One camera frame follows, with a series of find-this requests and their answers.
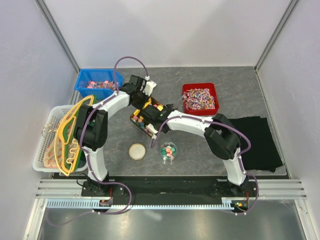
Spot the gold tin of star candies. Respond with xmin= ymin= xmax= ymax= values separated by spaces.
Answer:
xmin=130 ymin=97 xmax=164 ymax=140

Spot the round wooden jar lid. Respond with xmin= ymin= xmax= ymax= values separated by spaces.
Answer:
xmin=128 ymin=143 xmax=146 ymax=161

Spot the blue plastic bin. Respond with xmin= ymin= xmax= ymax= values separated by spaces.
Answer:
xmin=74 ymin=68 xmax=123 ymax=100

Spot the clear plastic scoop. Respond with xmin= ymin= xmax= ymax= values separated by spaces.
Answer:
xmin=172 ymin=94 xmax=187 ymax=110

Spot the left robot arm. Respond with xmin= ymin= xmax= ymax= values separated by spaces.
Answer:
xmin=73 ymin=75 xmax=157 ymax=184

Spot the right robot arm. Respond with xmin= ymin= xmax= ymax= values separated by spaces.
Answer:
xmin=140 ymin=105 xmax=251 ymax=193

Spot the clear glass jar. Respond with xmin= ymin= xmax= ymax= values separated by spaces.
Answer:
xmin=160 ymin=142 xmax=178 ymax=164

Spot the red tray of lollipops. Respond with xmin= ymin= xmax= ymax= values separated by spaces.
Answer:
xmin=182 ymin=82 xmax=220 ymax=116

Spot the white plastic basket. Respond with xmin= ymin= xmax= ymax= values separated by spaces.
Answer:
xmin=32 ymin=105 xmax=87 ymax=173

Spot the black cloth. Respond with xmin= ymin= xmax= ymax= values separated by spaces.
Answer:
xmin=230 ymin=116 xmax=283 ymax=173

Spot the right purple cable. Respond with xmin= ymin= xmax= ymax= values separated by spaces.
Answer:
xmin=150 ymin=116 xmax=252 ymax=176

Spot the purple cable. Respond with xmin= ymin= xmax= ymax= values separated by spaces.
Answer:
xmin=150 ymin=116 xmax=252 ymax=176
xmin=79 ymin=56 xmax=151 ymax=181

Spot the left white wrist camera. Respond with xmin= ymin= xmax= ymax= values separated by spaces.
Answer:
xmin=143 ymin=80 xmax=157 ymax=96

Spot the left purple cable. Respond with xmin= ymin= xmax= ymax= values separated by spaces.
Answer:
xmin=79 ymin=56 xmax=151 ymax=181

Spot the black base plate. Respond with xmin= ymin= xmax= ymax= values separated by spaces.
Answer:
xmin=81 ymin=176 xmax=258 ymax=207

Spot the yellow green wire hanger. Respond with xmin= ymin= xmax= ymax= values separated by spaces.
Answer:
xmin=53 ymin=95 xmax=96 ymax=177

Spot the slotted cable duct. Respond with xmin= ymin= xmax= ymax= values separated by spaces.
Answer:
xmin=46 ymin=197 xmax=236 ymax=210

